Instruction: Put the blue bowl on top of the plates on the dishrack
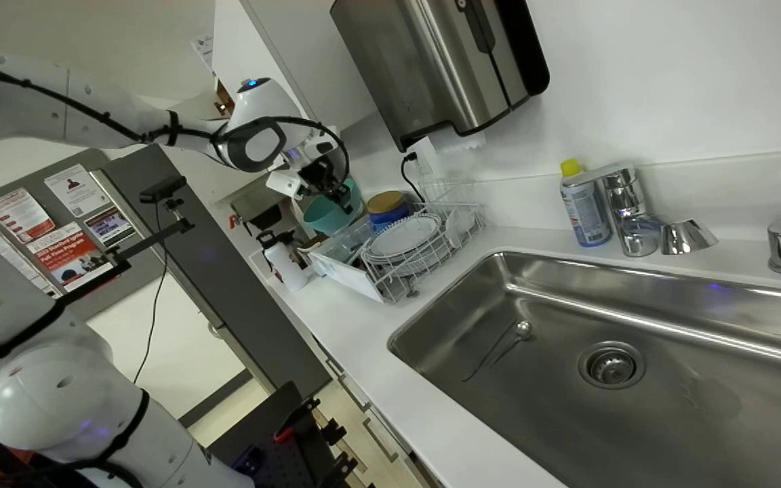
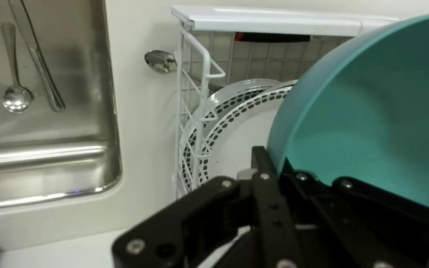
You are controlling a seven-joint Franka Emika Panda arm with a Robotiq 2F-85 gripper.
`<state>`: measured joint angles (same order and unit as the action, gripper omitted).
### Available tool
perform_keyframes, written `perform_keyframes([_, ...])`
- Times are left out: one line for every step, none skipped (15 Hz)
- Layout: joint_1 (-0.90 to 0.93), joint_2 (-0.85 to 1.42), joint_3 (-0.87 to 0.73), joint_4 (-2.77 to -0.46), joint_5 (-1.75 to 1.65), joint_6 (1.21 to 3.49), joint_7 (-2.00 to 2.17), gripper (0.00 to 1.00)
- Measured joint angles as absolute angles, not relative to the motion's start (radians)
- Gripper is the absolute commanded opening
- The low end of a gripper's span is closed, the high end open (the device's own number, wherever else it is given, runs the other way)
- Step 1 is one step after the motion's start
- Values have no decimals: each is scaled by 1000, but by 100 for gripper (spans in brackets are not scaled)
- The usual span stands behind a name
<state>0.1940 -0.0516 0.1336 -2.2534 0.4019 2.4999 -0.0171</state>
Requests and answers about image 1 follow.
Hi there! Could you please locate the blue jar with wooden lid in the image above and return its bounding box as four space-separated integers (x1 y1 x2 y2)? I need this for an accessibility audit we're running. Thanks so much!
366 190 411 232

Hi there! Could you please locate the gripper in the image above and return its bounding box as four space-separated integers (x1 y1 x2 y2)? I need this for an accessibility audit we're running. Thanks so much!
299 156 355 209

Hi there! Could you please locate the drawer handle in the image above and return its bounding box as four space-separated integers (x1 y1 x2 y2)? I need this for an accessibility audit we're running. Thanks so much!
325 354 372 412
362 415 399 463

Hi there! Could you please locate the large red flyer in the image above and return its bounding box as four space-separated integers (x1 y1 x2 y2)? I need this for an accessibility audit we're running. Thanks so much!
25 222 115 293

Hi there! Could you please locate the metal spoon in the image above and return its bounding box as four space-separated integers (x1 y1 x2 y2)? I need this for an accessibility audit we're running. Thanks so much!
461 320 534 384

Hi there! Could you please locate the coffee maker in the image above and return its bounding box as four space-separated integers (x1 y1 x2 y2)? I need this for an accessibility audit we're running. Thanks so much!
228 182 311 239

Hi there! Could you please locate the sink drain strainer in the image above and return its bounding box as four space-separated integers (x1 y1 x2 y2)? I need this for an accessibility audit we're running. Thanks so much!
578 340 646 390

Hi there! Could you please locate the white bottle with black cap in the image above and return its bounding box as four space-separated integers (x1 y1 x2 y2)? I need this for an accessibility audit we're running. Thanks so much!
257 230 309 293

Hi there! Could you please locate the white flyer with portrait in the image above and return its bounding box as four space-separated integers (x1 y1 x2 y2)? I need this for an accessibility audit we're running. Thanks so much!
43 163 111 219

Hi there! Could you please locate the stack of white plates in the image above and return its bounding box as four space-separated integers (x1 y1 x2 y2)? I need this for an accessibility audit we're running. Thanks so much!
362 213 447 266

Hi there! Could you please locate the grey refrigerator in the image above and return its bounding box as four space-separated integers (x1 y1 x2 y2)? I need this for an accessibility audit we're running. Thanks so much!
0 144 334 402

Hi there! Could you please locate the dark small flyer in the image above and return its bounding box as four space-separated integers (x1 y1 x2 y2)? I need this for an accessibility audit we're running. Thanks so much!
84 206 136 247

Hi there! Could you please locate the steel paper towel dispenser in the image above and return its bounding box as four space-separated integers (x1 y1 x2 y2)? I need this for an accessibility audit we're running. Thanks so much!
329 0 551 153

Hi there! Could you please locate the thin black cable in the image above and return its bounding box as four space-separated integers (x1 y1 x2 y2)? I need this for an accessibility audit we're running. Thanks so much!
132 201 169 386

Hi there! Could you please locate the steel sink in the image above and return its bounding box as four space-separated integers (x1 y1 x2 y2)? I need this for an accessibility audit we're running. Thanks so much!
388 250 781 488

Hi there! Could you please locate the chrome tap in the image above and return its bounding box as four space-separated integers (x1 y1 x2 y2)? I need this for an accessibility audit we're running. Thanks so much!
587 162 719 258

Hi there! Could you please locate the camera on mount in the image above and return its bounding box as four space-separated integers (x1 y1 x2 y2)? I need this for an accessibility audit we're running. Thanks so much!
58 174 196 299

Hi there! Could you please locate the white wire dish rack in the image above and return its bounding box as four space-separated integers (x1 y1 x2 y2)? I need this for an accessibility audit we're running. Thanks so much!
309 178 487 304

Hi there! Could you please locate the spray bottle with yellow cap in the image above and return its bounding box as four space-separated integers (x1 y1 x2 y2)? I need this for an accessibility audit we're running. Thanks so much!
559 158 613 248

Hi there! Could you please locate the red and white flyer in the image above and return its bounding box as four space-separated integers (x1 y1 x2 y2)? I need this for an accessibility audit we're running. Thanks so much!
0 187 56 245

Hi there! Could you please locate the cardboard box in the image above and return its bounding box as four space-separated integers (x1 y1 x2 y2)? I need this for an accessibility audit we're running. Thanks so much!
212 77 237 117

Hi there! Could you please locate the wall socket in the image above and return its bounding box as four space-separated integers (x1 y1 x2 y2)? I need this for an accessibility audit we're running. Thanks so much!
409 138 437 178

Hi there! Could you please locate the blue bowl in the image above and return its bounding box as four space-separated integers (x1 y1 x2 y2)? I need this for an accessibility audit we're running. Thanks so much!
302 178 364 237

